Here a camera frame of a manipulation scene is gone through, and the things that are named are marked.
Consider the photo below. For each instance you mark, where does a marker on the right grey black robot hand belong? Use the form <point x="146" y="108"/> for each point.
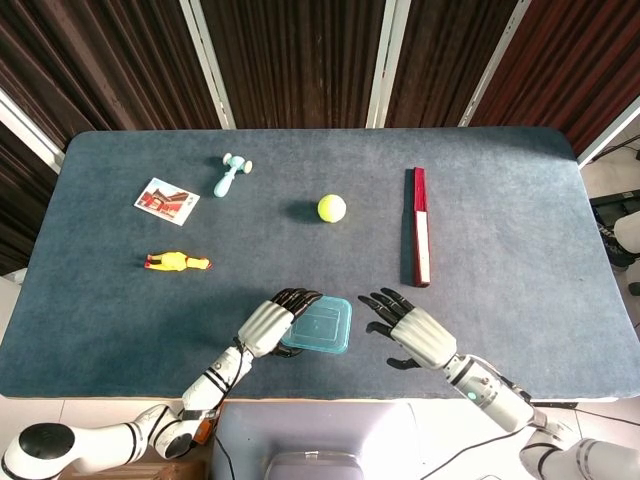
<point x="425" y="337"/>

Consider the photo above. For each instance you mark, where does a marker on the light blue massage roller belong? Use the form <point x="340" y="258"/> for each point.
<point x="223" y="184"/>

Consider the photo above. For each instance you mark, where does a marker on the postcard with red building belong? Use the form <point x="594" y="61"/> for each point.
<point x="166" y="201"/>

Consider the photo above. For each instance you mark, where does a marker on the blue grey table cloth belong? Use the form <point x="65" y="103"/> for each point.
<point x="500" y="325"/>

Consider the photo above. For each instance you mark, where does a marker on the blue translucent plastic lid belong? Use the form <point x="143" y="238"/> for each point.
<point x="322" y="327"/>

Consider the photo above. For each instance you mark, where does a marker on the dark red folded fan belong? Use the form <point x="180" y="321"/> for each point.
<point x="420" y="225"/>

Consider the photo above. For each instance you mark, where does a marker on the black equipment on floor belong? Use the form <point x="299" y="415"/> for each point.
<point x="607" y="220"/>

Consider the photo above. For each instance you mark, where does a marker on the white robot torso base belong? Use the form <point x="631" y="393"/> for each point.
<point x="320" y="425"/>

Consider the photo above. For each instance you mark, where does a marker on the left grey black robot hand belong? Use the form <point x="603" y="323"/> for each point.
<point x="265" y="330"/>

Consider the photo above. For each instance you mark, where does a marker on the yellow tennis ball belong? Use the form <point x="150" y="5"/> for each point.
<point x="332" y="208"/>

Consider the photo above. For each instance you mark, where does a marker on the yellow rubber chicken toy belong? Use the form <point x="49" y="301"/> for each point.
<point x="175" y="261"/>

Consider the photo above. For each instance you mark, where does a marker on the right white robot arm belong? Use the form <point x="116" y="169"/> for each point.
<point x="490" y="390"/>

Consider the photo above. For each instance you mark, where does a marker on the white partition frame post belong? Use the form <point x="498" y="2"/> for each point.
<point x="387" y="65"/>
<point x="210" y="65"/>
<point x="492" y="65"/>
<point x="30" y="127"/>
<point x="610" y="132"/>

